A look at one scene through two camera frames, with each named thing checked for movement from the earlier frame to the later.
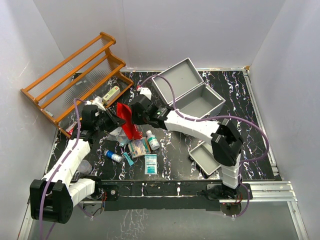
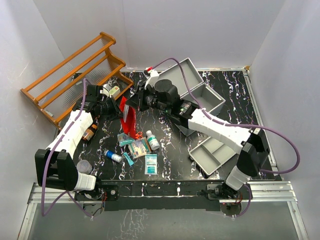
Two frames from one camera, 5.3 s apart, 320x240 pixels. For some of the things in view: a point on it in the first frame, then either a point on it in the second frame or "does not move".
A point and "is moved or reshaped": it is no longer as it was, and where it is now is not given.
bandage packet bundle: [139, 147] does not move
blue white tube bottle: [116, 157] does not move
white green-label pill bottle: [153, 141] does not move
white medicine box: [111, 95] does not move
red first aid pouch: [124, 111] is moved or reshaped
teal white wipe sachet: [150, 164] does not move
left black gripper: [115, 122] to [116, 113]
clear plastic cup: [85, 167] does not move
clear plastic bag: [118, 135] to [125, 112]
